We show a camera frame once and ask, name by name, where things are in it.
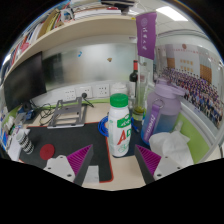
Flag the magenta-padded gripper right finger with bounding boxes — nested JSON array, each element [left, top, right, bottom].
[[134, 144, 184, 185]]

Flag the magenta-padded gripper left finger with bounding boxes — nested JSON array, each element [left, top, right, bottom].
[[43, 144, 95, 187]]

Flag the white drink bottle green cap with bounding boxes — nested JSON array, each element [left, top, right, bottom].
[[107, 93, 133, 158]]

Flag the purple water jug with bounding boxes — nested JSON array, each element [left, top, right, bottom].
[[140, 78, 186, 146]]

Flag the flat round red coaster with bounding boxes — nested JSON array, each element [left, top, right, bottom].
[[39, 143, 56, 161]]

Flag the crumpled white tissue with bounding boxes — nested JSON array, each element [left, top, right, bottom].
[[148, 120, 195, 168]]

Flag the black red-edged desk mat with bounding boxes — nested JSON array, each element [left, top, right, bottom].
[[18, 121, 151, 184]]

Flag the black white checkered mug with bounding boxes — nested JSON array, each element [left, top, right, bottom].
[[15, 128, 35, 155]]

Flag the white paper sheets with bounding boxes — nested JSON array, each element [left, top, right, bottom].
[[6, 133, 23, 162]]

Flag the grey metal laptop stand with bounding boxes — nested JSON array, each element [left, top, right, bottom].
[[47, 96, 88, 129]]

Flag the small blue box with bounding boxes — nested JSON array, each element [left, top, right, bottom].
[[24, 109, 36, 122]]

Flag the clear glass bottle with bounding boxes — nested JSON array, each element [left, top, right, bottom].
[[133, 71, 150, 122]]

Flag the group photo poster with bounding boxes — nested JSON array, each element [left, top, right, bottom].
[[156, 43, 224, 129]]

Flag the black computer monitor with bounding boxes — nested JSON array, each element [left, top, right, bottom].
[[2, 51, 48, 113]]

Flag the white lidded jar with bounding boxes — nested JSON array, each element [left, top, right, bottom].
[[110, 82, 129, 98]]

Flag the purple pennant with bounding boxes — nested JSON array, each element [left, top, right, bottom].
[[135, 12, 158, 61]]

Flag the beige shelf with books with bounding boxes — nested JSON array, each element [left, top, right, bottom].
[[1, 0, 148, 78]]

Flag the tangled black cables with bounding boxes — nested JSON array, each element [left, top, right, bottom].
[[32, 101, 55, 126]]

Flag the white wall socket with plug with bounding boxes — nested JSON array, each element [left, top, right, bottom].
[[79, 85, 93, 100]]

